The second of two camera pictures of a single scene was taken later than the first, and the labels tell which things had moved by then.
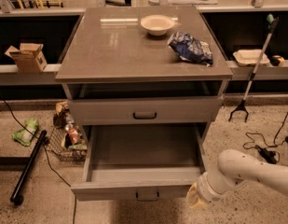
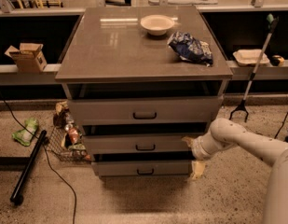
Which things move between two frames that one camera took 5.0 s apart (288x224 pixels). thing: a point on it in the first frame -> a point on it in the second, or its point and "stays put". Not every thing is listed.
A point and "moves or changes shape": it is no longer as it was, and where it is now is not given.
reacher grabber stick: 272,21 stays put
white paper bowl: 157,24 stays put
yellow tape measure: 277,61 stays put
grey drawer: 144,161 moves or changes shape
